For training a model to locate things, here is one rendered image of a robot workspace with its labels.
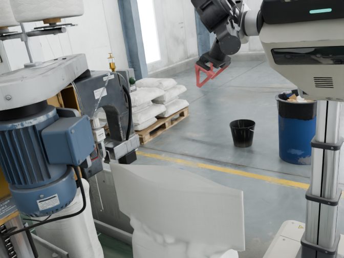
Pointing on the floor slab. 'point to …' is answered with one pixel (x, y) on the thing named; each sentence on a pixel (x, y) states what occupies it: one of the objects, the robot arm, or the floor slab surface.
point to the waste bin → (295, 128)
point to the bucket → (242, 132)
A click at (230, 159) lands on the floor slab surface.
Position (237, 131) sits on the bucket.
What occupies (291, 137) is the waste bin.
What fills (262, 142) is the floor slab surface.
